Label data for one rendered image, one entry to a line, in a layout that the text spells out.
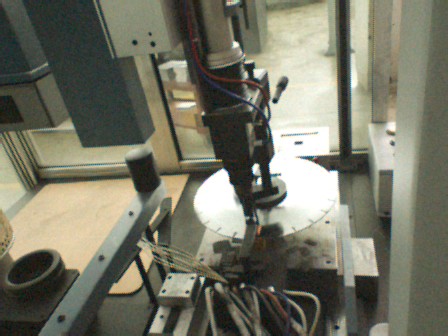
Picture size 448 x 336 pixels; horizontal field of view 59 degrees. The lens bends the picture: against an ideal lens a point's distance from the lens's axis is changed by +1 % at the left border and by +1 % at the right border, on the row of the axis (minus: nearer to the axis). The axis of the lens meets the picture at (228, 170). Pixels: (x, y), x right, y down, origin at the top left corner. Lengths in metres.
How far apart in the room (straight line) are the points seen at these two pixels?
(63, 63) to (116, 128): 0.11
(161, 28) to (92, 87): 0.14
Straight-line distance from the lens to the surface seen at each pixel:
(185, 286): 0.82
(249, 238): 0.75
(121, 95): 0.60
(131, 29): 0.55
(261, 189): 0.81
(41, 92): 0.75
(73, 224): 1.40
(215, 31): 0.59
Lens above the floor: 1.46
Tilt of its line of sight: 30 degrees down
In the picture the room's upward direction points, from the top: 11 degrees counter-clockwise
